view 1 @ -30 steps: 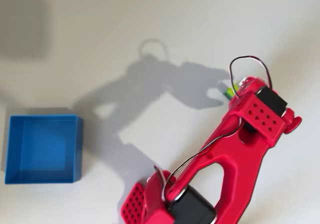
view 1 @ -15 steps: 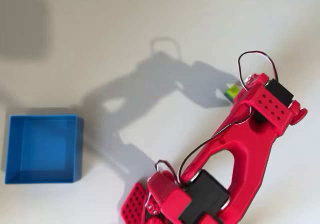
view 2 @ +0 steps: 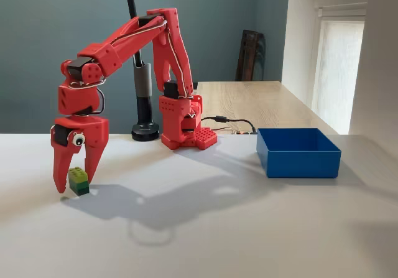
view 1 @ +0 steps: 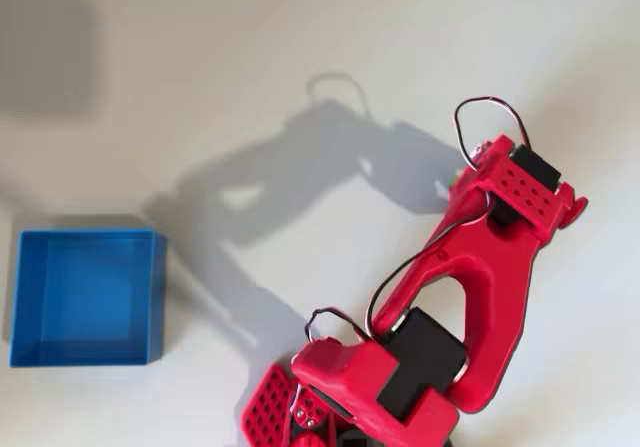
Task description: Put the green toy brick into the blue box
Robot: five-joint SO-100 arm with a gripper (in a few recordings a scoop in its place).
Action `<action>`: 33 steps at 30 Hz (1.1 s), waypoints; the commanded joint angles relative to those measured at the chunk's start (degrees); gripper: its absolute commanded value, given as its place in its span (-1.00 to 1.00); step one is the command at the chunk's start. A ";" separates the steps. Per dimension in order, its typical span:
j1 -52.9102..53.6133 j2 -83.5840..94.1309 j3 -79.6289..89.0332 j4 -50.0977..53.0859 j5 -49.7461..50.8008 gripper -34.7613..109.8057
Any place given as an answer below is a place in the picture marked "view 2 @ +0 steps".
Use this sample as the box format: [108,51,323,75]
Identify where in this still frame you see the green toy brick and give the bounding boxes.
[68,166,91,197]

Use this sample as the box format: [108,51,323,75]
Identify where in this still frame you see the blue plastic bin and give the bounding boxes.
[256,127,342,178]

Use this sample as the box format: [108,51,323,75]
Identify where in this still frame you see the light wooden desk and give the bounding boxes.
[195,80,340,136]

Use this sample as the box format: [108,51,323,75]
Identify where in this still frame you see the black camera stand with base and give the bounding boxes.
[123,0,161,142]

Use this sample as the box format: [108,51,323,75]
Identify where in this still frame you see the black usb cable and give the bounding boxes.
[200,115,259,134]

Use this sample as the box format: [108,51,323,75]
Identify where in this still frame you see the window with white frame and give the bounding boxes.
[310,7,365,136]

